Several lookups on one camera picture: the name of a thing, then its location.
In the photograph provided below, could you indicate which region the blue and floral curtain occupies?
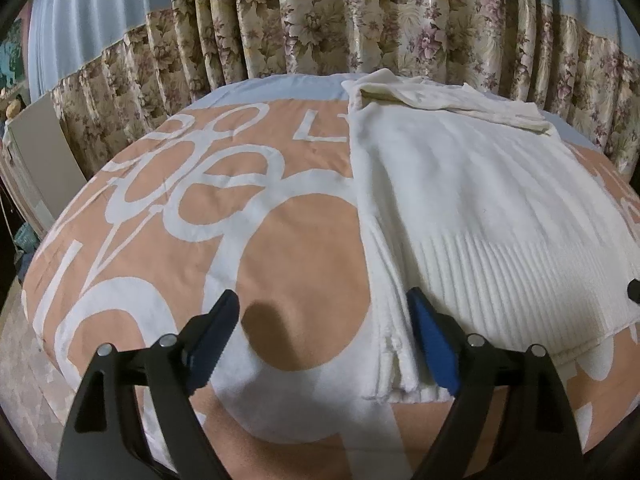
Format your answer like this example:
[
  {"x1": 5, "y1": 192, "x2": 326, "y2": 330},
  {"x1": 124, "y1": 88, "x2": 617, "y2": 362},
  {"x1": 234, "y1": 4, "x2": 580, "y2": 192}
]
[{"x1": 27, "y1": 0, "x2": 640, "y2": 181}]

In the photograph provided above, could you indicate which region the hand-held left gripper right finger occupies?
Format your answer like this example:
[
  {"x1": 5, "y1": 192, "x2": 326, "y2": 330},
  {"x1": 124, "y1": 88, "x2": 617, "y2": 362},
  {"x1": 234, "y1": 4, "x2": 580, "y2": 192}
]
[{"x1": 406, "y1": 287, "x2": 587, "y2": 480}]

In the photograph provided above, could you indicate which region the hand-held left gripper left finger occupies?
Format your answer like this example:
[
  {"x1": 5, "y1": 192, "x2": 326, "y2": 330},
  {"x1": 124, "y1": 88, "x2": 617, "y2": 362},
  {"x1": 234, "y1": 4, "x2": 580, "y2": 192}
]
[{"x1": 56, "y1": 290, "x2": 240, "y2": 480}]

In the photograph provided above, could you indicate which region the light blue bed sheet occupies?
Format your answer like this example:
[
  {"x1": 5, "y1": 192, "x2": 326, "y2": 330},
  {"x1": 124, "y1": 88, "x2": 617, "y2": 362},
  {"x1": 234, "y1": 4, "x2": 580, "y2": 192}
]
[{"x1": 190, "y1": 74, "x2": 603, "y2": 153}]

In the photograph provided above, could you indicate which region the orange and white printed blanket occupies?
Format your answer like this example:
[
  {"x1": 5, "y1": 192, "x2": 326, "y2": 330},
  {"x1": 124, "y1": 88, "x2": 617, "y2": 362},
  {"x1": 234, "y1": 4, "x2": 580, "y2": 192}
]
[{"x1": 22, "y1": 97, "x2": 640, "y2": 480}]

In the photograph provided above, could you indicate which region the teal wall poster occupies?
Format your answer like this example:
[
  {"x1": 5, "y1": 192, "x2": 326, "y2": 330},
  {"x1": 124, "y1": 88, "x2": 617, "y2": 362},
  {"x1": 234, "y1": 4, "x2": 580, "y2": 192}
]
[{"x1": 0, "y1": 15, "x2": 27, "y2": 97}]

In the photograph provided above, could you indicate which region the white knit sweater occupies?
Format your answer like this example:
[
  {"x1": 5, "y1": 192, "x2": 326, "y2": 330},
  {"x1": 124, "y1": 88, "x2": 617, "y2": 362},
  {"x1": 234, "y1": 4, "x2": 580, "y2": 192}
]
[{"x1": 341, "y1": 67, "x2": 640, "y2": 403}]

